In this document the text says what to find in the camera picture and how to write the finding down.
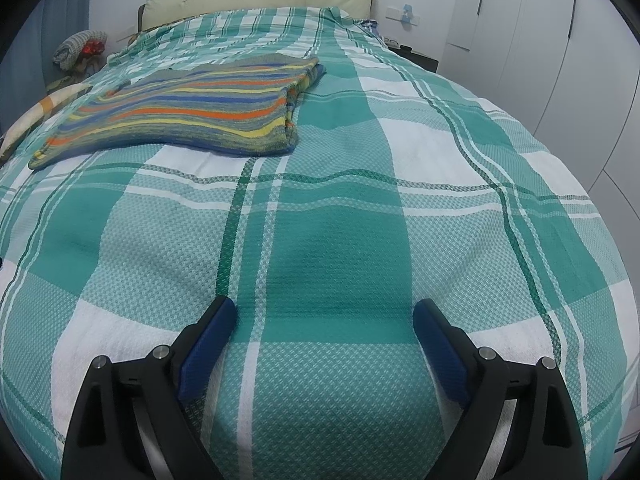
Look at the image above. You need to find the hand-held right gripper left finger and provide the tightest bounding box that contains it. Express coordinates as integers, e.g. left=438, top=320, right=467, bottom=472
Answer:
left=61, top=296, right=238, bottom=480

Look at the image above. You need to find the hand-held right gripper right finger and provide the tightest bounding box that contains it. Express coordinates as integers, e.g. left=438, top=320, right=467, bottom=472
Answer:
left=413, top=298, right=589, bottom=480

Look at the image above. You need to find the striped knit sweater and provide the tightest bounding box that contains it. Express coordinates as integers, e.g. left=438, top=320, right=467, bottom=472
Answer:
left=28, top=56, right=328, bottom=170

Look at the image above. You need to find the pile of clothes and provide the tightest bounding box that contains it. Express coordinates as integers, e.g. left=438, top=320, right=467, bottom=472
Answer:
left=53, top=31, right=110, bottom=77

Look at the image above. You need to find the green checked blanket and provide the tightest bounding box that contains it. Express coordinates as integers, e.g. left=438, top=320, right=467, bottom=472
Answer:
left=0, top=6, right=632, bottom=480

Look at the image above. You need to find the cream orange striped cloth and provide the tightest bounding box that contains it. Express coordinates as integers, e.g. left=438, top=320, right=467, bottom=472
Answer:
left=0, top=83, right=94, bottom=162

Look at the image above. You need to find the dark wooden nightstand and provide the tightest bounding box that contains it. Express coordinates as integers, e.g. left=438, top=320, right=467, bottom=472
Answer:
left=390, top=44, right=440, bottom=75

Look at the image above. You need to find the white wardrobe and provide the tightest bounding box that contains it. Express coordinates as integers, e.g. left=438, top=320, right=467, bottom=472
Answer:
left=445, top=0, right=640, bottom=241

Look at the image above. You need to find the blue curtain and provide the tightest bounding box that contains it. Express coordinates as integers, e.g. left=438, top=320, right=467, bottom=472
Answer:
left=0, top=0, right=93, bottom=126

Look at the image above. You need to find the wall socket with blue item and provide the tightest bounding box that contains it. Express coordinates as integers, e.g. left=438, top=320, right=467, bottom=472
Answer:
left=386, top=4, right=422, bottom=27

